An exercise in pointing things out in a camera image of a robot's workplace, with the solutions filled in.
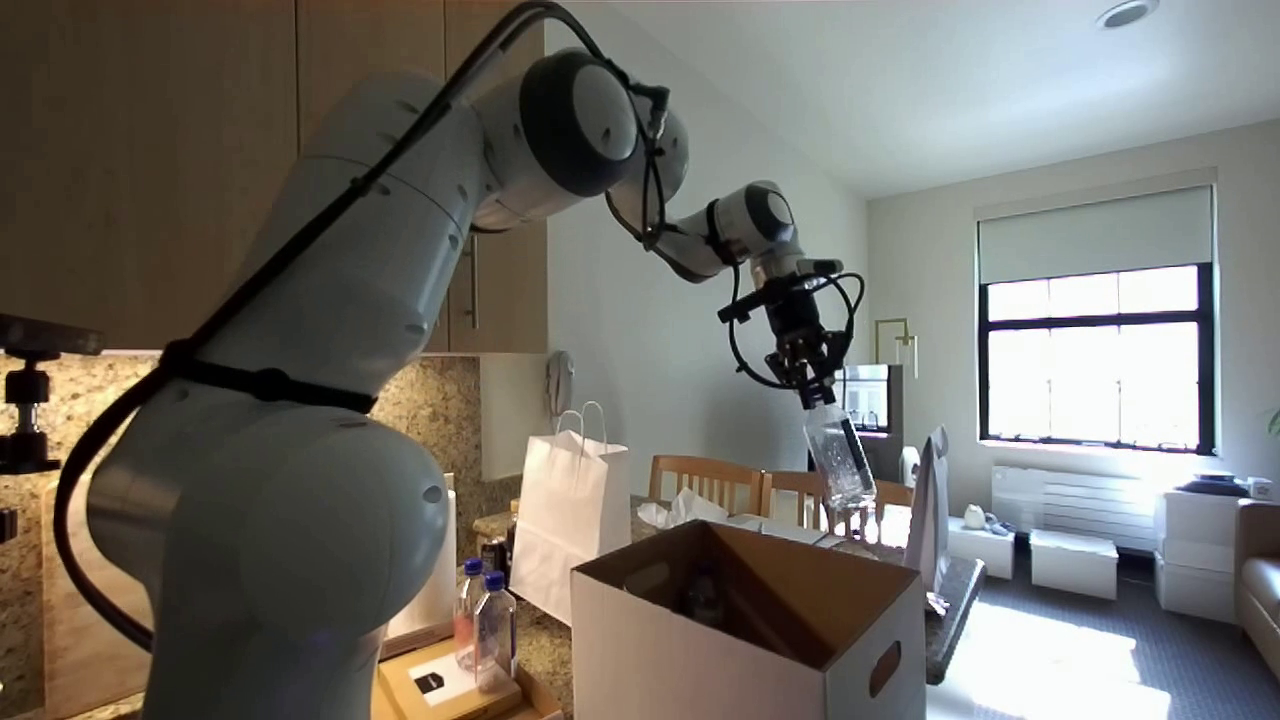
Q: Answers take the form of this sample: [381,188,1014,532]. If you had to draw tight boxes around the white printed shopping bag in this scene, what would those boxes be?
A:
[905,422,957,594]

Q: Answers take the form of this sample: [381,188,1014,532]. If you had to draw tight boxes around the dark jar cork lid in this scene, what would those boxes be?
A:
[470,513,519,583]

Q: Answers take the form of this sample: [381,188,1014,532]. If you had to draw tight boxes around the flat screen television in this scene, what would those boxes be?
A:
[834,355,911,453]

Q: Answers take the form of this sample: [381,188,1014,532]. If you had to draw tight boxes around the white wall intercom phone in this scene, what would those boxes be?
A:
[535,346,581,417]

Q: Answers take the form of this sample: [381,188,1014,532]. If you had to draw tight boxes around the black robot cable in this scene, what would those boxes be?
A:
[54,0,874,657]

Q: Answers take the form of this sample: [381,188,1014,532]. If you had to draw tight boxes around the small white floor box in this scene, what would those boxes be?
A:
[949,498,1022,578]

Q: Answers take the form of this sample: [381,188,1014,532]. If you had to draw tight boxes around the white roller blind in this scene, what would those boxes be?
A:
[972,180,1219,287]

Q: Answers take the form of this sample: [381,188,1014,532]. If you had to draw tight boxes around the grey dining table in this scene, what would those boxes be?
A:
[919,553,991,693]

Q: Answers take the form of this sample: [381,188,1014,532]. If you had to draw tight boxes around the grey sofa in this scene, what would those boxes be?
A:
[1235,495,1280,683]

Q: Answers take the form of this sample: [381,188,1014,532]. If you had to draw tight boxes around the white paper roll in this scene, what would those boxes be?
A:
[383,472,466,645]

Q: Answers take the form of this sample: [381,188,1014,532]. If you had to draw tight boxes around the flat tan cardboard tray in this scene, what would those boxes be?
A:
[373,637,535,720]

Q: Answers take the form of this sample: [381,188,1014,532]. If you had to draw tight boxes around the white cardboard storage box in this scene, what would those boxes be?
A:
[570,514,933,720]

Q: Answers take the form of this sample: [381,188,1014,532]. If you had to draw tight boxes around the white paper handle bag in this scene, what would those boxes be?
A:
[510,397,637,630]

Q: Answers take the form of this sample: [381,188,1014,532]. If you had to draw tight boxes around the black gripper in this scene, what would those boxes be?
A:
[764,281,848,412]

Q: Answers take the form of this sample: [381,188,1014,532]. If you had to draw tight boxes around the white printed paper sheet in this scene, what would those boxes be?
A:
[398,652,515,710]

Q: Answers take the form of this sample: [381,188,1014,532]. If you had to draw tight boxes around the black framed window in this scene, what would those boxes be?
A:
[975,261,1219,455]

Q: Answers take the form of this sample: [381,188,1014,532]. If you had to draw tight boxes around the round ceiling smoke detector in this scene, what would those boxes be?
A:
[1097,0,1157,32]

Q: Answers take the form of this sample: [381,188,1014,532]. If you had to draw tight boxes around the black camera tripod mount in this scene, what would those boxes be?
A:
[0,312,104,475]

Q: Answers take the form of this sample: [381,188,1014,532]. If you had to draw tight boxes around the white drawer cabinet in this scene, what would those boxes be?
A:
[1157,483,1252,629]

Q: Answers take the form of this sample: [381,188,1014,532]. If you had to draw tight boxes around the white radiator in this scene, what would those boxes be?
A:
[988,455,1175,553]

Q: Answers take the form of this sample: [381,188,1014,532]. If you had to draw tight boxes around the wide white floor box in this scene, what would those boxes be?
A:
[1030,523,1119,605]

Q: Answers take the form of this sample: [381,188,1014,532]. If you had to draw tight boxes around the white plastic bag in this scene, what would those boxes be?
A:
[637,480,771,534]

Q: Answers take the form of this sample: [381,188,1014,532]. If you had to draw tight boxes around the wooden wall cabinet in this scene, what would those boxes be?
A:
[0,0,552,355]

